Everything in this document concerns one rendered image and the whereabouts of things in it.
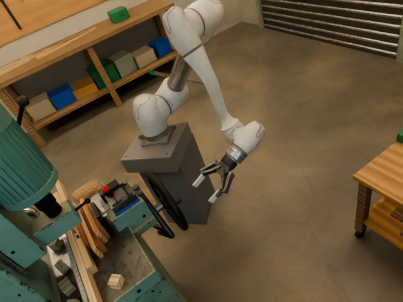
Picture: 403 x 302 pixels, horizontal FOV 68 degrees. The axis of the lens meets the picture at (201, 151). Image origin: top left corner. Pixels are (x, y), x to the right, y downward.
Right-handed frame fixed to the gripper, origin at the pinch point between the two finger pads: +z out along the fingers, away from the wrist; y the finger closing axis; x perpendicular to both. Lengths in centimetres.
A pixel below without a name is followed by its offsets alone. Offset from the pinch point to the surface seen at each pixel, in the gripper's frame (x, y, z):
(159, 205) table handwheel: -18.7, 3.1, 15.0
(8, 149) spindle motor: -79, 9, 20
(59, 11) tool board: -33, -325, -37
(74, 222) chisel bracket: -47, 6, 34
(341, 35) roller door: 142, -119, -218
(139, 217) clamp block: -29.1, 9.6, 20.9
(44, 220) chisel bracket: -54, 2, 39
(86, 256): -40, 14, 39
